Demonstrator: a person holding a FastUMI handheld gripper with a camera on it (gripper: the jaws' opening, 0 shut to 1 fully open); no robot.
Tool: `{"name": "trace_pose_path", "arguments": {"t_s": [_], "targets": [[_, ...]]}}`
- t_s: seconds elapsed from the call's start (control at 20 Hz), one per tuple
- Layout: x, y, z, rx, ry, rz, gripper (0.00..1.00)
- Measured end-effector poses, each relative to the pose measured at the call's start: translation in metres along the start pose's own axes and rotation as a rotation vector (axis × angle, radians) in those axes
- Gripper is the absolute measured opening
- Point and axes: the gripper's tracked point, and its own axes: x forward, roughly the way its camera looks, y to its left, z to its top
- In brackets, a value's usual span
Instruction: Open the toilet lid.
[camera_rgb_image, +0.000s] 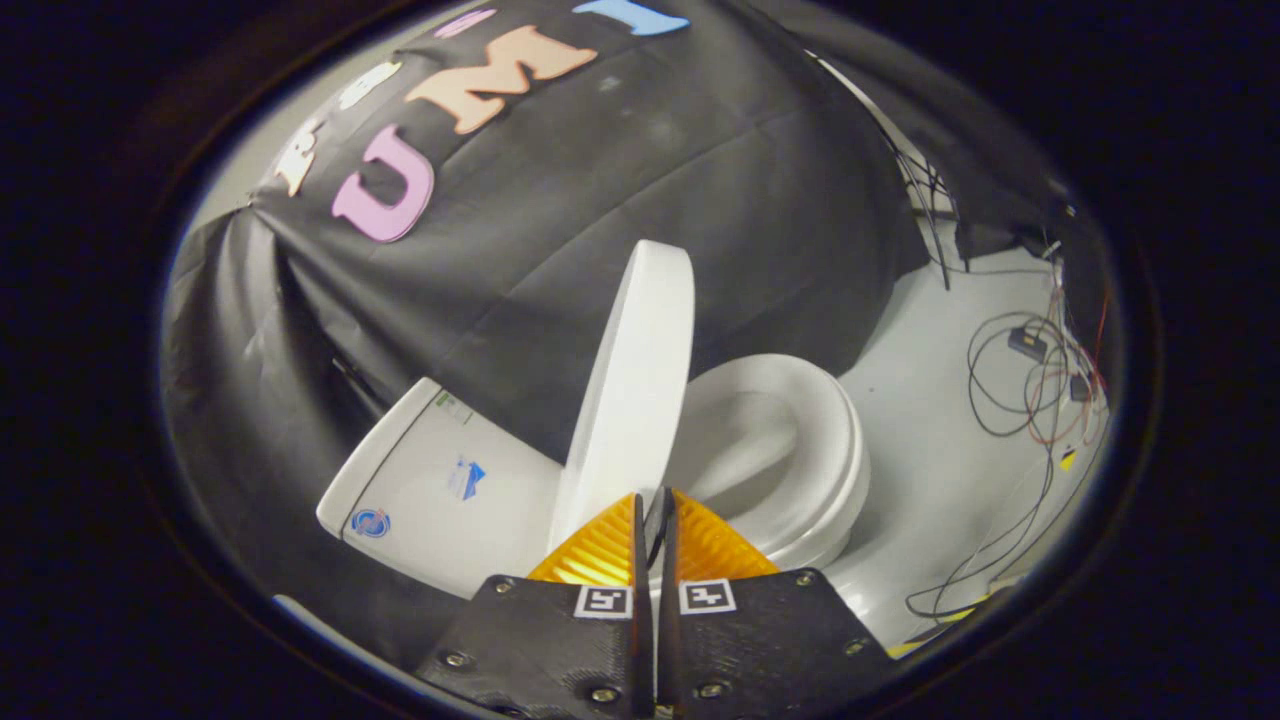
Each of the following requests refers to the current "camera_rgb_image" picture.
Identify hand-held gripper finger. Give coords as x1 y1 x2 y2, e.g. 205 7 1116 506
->
655 486 897 720
415 491 657 720

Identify white toilet lid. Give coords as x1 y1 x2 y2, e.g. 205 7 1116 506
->
547 239 697 557

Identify white toilet seat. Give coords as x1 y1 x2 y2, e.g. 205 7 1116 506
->
668 354 872 572

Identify white ceramic toilet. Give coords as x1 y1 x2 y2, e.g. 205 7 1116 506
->
316 376 873 603

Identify black backdrop cloth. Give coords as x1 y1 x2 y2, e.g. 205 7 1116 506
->
160 0 1101 666

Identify black cable coil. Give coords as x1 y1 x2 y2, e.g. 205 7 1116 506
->
905 310 1109 623

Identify red cable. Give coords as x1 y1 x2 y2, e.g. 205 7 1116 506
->
1028 296 1109 449

